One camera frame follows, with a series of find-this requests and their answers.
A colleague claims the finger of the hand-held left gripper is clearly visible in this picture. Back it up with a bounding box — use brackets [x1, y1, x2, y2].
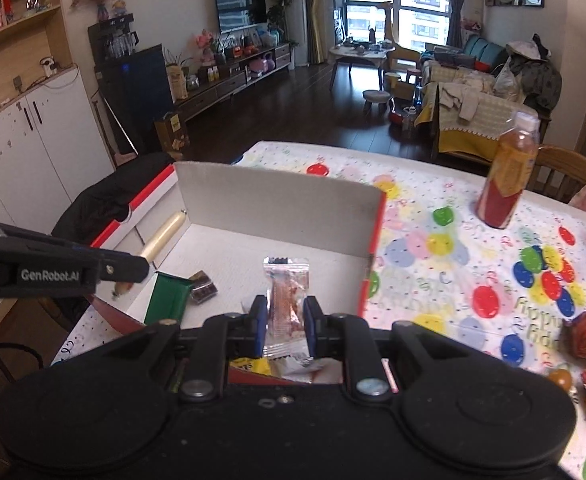
[0, 215, 151, 284]

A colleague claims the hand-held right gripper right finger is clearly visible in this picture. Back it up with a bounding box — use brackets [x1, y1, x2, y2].
[303, 296, 494, 405]

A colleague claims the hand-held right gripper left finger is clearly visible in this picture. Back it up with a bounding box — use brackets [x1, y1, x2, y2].
[88, 295, 268, 405]

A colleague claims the clear packet with red snack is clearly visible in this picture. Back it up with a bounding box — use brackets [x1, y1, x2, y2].
[263, 256, 311, 361]

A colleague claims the yellow candy packet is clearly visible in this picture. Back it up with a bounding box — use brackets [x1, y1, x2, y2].
[229, 356, 271, 376]

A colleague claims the silver snack packet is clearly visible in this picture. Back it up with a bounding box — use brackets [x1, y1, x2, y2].
[272, 352, 346, 386]

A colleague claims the green packet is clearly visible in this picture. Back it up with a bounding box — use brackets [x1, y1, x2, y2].
[144, 271, 194, 326]

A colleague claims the beige sausage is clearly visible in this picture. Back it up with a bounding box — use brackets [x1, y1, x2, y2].
[138, 210, 190, 262]

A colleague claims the small brown chocolate packet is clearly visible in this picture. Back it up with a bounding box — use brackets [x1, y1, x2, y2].
[188, 271, 218, 306]

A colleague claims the red and white cardboard box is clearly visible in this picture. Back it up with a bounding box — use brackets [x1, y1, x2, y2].
[90, 160, 388, 396]

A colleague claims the brown braised egg packet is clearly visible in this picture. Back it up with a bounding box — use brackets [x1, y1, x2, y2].
[547, 367, 574, 393]

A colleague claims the black jacket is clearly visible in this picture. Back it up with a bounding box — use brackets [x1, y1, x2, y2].
[52, 152, 178, 248]

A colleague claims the white cabinet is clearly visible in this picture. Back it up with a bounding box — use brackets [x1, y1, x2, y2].
[0, 64, 117, 233]

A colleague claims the yellow paper bag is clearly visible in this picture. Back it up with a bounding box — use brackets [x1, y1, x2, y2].
[153, 111, 190, 161]

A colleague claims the balloon printed tablecloth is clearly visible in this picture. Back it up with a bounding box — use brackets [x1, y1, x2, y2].
[50, 140, 586, 480]

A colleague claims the black cabinet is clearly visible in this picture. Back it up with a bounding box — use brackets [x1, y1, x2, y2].
[88, 12, 174, 156]

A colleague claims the dark wooden tv stand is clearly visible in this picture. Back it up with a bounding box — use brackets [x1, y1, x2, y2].
[173, 42, 294, 121]

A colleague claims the small round stool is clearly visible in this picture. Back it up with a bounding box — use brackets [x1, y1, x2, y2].
[362, 89, 392, 116]

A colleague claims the orange juice bottle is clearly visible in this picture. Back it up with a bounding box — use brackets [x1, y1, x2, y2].
[475, 111, 541, 231]

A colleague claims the sofa with yellow cover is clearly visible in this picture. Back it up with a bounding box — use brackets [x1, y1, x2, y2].
[415, 35, 554, 163]

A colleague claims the round coffee table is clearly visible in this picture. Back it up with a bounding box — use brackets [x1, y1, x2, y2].
[329, 42, 390, 92]

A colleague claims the television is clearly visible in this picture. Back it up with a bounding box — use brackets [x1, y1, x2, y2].
[214, 0, 267, 33]

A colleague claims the potted plant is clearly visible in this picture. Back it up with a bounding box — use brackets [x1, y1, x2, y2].
[268, 0, 296, 46]

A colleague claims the white tower air conditioner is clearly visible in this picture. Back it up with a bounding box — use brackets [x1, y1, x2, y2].
[279, 0, 308, 68]

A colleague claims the yellow curtain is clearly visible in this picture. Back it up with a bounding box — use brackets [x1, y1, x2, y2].
[307, 0, 336, 65]

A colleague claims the large window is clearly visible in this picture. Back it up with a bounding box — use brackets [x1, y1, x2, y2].
[345, 0, 451, 46]

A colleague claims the pile of dark clothes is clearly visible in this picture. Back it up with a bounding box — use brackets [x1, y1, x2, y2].
[505, 34, 562, 111]

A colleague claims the grey curtain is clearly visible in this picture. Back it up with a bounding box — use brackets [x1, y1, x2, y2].
[445, 0, 466, 48]

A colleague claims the wooden wall shelf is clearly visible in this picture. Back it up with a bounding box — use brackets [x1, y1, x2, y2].
[0, 0, 80, 126]

